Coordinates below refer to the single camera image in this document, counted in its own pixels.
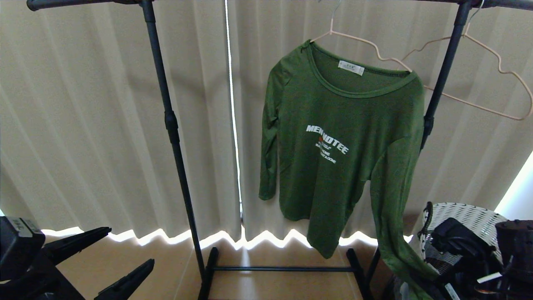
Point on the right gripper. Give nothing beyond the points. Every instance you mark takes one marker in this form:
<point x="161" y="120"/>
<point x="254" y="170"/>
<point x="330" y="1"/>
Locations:
<point x="474" y="279"/>

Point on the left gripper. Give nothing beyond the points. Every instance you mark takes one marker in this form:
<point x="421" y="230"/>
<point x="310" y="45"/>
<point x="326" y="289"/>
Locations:
<point x="37" y="283"/>

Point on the green printed t-shirt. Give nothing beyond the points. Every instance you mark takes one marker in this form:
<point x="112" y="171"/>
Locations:
<point x="341" y="175"/>

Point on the pink clothes hanger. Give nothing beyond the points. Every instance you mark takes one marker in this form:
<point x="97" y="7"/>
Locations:
<point x="479" y="106"/>
<point x="358" y="38"/>

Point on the white laundry basket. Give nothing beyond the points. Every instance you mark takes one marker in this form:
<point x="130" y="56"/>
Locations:
<point x="470" y="216"/>

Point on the black clothes rack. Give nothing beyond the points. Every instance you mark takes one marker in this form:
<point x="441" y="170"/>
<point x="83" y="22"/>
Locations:
<point x="170" y="121"/>

